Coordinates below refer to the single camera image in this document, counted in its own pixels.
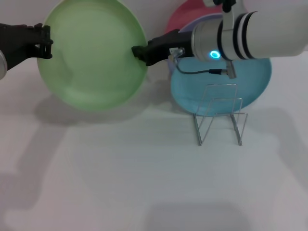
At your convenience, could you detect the silver wire plate rack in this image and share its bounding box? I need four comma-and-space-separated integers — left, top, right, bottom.
192, 83, 249, 147

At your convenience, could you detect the purple plastic plate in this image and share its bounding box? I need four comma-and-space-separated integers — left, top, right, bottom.
167, 13, 224, 73

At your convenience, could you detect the red plastic plate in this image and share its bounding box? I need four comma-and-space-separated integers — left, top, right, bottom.
165, 0, 226, 35

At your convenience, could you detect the green plastic plate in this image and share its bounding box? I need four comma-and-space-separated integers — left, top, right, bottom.
36, 0, 148, 112

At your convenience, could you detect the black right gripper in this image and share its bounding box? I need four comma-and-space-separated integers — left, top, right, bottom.
130, 29, 194, 66

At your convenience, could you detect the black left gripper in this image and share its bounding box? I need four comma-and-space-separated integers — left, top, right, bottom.
0, 23, 54, 71

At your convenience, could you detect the blue plastic plate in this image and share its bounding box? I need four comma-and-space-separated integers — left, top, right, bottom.
170, 56, 273, 117

